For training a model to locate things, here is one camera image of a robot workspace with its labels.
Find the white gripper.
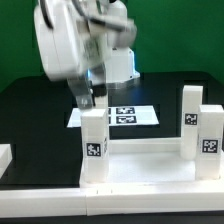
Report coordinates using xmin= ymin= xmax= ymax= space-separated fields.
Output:
xmin=34 ymin=0 xmax=137 ymax=110

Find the white desk top tray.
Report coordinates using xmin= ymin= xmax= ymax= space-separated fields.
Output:
xmin=79 ymin=137 xmax=224 ymax=188

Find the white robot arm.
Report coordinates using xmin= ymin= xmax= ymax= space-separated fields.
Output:
xmin=34 ymin=0 xmax=137 ymax=110

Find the white marker sheet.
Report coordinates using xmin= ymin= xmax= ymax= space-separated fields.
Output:
xmin=66 ymin=105 xmax=160 ymax=128

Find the white left fence block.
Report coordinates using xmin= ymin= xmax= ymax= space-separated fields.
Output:
xmin=0 ymin=144 xmax=12 ymax=178

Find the white front fence rail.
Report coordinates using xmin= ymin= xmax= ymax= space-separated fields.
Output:
xmin=0 ymin=182 xmax=224 ymax=218

